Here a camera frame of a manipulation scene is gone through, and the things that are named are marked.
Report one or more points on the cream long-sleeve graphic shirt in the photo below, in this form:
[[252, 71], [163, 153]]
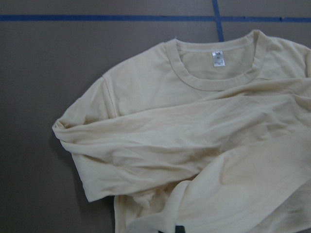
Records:
[[214, 137]]

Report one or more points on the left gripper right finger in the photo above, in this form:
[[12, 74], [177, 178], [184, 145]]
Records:
[[179, 229]]

